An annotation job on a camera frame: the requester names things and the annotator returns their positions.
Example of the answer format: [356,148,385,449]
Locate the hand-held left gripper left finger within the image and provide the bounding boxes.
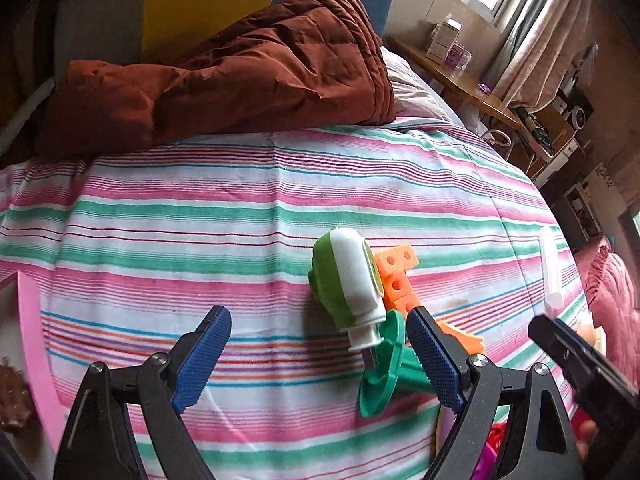
[52,305,233,480]

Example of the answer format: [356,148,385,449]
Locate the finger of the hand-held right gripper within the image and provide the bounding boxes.
[528,314,640,441]

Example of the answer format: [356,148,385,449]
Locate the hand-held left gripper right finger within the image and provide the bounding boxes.
[406,306,586,480]

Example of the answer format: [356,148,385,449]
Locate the green disc toy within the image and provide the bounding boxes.
[357,310,436,418]

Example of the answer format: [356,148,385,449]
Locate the orange block toy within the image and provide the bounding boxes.
[375,242,426,321]

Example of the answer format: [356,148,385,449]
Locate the green and white toy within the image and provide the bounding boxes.
[309,227,388,351]

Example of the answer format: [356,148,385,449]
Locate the pink box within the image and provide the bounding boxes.
[0,271,68,453]

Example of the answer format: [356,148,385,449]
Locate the peach plastic toy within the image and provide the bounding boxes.
[575,324,607,357]

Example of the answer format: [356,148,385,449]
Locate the orange plastic piece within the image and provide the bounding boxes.
[435,317,485,361]

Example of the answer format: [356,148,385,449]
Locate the pink ruffled pillow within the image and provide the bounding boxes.
[572,237,640,391]

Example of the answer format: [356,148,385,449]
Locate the translucent white tube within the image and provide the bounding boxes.
[539,226,566,313]

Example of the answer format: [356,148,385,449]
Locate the purple toy cup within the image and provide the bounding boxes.
[470,445,497,480]

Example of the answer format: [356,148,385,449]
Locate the striped bedsheet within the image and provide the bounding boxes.
[0,115,596,480]

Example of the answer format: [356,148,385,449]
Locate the brown spiky toy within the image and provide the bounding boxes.
[0,357,36,431]

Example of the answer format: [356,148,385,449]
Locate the dark patterned bag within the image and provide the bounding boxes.
[517,107,551,148]

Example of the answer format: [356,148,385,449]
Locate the white pillow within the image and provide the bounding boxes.
[382,47,463,126]

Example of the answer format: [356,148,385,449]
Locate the wooden desk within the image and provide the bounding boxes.
[395,35,576,161]

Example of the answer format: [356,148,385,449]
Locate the brown quilt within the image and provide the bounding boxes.
[35,0,397,158]

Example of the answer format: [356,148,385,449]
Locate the small purple container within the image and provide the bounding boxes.
[447,44,473,68]

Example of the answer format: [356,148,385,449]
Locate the white carton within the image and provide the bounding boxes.
[426,14,463,61]

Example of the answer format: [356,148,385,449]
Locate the beige curtain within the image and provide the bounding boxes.
[492,0,596,106]

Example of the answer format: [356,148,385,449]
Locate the grey yellow blue headboard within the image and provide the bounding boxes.
[50,0,397,81]

